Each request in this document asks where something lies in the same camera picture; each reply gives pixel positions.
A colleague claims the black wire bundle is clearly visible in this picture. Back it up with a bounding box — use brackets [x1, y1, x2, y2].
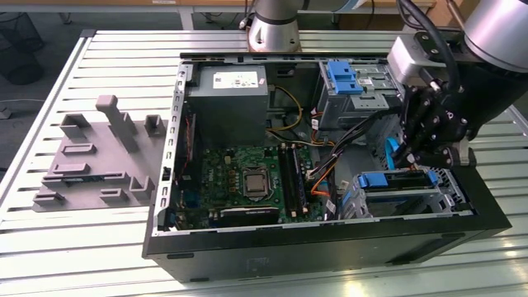
[308, 105, 405, 183]

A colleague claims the yellow wire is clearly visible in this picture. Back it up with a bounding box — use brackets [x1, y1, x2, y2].
[265, 86, 304, 134]

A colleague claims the orange wire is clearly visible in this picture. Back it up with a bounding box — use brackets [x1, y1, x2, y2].
[308, 181, 331, 196]

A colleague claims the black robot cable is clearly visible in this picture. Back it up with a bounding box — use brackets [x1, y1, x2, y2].
[397, 0, 464, 93]

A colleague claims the blue data wire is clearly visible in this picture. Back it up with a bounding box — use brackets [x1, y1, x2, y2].
[384, 137, 408, 170]

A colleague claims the black PC case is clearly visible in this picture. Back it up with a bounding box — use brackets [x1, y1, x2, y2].
[141, 51, 512, 283]

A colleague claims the metal optical drive cage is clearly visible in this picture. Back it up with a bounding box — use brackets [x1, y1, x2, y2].
[317, 60, 409, 131]

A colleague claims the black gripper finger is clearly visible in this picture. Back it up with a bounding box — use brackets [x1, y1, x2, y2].
[395, 86, 449, 165]
[412, 139, 477, 170]

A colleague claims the metal disk bay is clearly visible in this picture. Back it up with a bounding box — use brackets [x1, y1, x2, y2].
[352, 168, 469, 217]

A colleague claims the grey parts rack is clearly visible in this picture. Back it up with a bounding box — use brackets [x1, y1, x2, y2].
[32, 94, 169, 214]

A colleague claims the blue drive latch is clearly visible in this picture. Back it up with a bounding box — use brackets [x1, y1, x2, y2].
[328, 61, 364, 95]

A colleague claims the green motherboard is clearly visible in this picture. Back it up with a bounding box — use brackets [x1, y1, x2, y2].
[176, 145, 327, 231]

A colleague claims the grey power supply unit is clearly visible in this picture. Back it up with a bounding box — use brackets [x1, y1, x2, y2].
[187, 64, 272, 148]

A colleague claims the black RAM stick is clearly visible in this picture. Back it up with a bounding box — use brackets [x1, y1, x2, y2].
[288, 144, 309, 215]

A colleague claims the black graphics card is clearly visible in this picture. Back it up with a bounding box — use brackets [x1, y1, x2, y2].
[208, 206, 280, 229]

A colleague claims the silver CPU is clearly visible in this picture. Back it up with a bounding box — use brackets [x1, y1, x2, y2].
[245, 173, 269, 191]

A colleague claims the black mesh waste bin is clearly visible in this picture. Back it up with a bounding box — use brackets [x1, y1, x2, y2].
[0, 12, 45, 85]

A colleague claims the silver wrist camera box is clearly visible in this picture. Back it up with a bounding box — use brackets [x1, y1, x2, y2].
[387, 35, 449, 85]

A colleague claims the thin red wire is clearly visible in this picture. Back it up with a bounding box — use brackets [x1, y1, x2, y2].
[184, 114, 196, 165]

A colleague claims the wooden cabinet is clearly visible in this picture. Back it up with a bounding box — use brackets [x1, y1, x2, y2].
[420, 0, 479, 32]

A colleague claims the wooden workbench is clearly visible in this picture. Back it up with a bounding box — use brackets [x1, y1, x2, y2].
[24, 0, 439, 30]

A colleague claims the hard disk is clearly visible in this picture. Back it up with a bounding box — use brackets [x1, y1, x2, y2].
[344, 170, 439, 207]

